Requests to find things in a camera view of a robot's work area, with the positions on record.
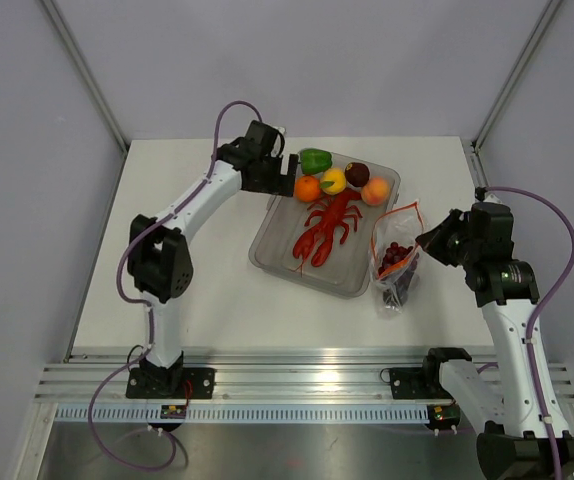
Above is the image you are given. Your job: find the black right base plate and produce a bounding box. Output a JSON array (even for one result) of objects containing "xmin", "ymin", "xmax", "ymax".
[{"xmin": 388, "ymin": 368, "xmax": 451, "ymax": 400}]

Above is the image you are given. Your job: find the aluminium frame post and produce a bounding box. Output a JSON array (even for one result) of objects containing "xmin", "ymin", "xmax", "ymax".
[
  {"xmin": 38, "ymin": 0, "xmax": 130, "ymax": 158},
  {"xmin": 471, "ymin": 0, "xmax": 566, "ymax": 155}
]

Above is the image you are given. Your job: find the dark red passion fruit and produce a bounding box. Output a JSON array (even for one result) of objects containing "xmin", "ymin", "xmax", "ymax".
[{"xmin": 344, "ymin": 162, "xmax": 371, "ymax": 188}]

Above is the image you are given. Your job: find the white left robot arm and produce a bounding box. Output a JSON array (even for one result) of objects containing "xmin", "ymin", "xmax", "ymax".
[{"xmin": 126, "ymin": 120, "xmax": 298, "ymax": 399}]

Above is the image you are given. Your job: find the aluminium mounting rail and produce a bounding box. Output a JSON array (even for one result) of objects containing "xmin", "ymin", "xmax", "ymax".
[{"xmin": 31, "ymin": 347, "xmax": 574, "ymax": 406}]

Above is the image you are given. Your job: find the peach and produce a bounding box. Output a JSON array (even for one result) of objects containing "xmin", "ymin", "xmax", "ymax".
[{"xmin": 361, "ymin": 177, "xmax": 391, "ymax": 206}]

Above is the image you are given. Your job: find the green bell pepper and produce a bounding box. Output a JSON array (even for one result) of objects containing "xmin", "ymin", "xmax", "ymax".
[{"xmin": 299, "ymin": 148, "xmax": 333, "ymax": 176}]

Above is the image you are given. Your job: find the clear grey plastic tray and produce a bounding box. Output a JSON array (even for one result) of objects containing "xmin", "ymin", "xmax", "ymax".
[{"xmin": 249, "ymin": 162, "xmax": 401, "ymax": 299}]

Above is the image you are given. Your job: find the yellow lemon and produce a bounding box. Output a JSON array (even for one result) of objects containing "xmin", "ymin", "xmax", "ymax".
[{"xmin": 319, "ymin": 168, "xmax": 347, "ymax": 196}]

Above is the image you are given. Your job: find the clear zip top bag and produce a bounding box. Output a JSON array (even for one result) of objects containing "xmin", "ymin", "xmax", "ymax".
[{"xmin": 369, "ymin": 200, "xmax": 426, "ymax": 314}]

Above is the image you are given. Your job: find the purple grape bunch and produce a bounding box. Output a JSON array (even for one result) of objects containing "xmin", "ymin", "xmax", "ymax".
[{"xmin": 377, "ymin": 242, "xmax": 419, "ymax": 309}]

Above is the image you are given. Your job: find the red plastic lobster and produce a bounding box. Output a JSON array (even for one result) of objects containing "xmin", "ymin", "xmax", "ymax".
[{"xmin": 292, "ymin": 188, "xmax": 363, "ymax": 274}]

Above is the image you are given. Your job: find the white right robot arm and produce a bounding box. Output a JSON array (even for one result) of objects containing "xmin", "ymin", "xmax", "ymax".
[{"xmin": 416, "ymin": 202, "xmax": 574, "ymax": 479}]

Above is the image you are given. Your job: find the left aluminium frame post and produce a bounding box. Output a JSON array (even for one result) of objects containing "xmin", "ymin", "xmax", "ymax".
[{"xmin": 38, "ymin": 0, "xmax": 130, "ymax": 158}]

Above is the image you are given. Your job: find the right aluminium frame post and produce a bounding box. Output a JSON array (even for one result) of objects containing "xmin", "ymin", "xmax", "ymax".
[{"xmin": 471, "ymin": 0, "xmax": 566, "ymax": 155}]

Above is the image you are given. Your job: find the white slotted cable duct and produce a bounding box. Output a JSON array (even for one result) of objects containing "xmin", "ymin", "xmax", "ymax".
[{"xmin": 55, "ymin": 403, "xmax": 429, "ymax": 425}]

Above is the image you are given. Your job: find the orange fruit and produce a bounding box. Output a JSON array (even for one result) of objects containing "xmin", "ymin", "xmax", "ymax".
[{"xmin": 294, "ymin": 175, "xmax": 321, "ymax": 203}]

